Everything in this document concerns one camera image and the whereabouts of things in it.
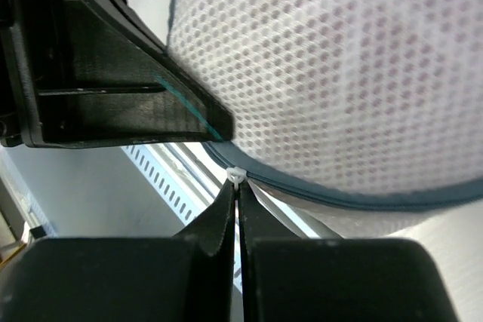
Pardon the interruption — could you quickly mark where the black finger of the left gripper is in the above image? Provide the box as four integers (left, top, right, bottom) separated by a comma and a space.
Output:
1, 0, 234, 149

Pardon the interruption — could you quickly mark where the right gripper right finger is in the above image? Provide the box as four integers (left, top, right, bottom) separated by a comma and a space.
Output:
237, 183, 457, 321

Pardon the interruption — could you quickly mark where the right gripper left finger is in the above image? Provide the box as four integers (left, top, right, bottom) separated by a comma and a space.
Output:
1, 182, 235, 321

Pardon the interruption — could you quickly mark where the white mesh bag blue zipper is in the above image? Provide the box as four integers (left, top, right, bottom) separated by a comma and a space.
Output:
165, 0, 483, 238

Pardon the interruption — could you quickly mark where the aluminium mounting rail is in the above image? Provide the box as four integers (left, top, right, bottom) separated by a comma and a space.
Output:
156, 143, 339, 239

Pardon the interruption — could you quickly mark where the white slotted cable duct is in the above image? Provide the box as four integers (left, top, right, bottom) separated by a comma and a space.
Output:
122, 144, 242, 289

